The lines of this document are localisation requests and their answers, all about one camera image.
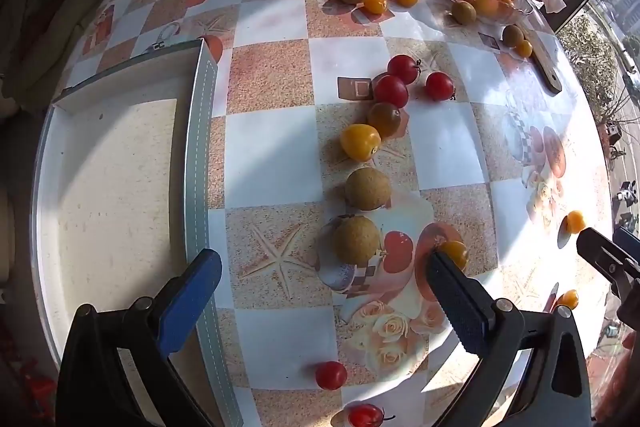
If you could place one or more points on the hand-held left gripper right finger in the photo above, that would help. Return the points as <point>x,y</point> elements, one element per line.
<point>457,302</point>

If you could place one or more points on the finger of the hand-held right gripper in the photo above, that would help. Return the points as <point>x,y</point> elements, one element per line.
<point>602,257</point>
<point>630,243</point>

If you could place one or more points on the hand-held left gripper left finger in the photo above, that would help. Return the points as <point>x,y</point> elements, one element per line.
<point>192,302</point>

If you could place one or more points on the white tray with grey rim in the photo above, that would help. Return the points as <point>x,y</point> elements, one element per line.
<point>100,182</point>

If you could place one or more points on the dark brown-green tomato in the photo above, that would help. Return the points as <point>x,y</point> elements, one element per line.
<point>384,119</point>

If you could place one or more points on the red cherry tomato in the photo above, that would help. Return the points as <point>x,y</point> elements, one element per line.
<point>439,86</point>
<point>331,375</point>
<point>390,90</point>
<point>403,68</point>
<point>365,415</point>

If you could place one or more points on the red object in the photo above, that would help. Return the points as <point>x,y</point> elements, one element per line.
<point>30,387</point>

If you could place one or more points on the wooden board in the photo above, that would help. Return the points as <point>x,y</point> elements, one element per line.
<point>547,69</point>

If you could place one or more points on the orange mandarin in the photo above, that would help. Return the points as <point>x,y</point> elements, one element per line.
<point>484,3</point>

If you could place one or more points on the beige sofa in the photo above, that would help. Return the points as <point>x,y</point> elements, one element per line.
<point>40,32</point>

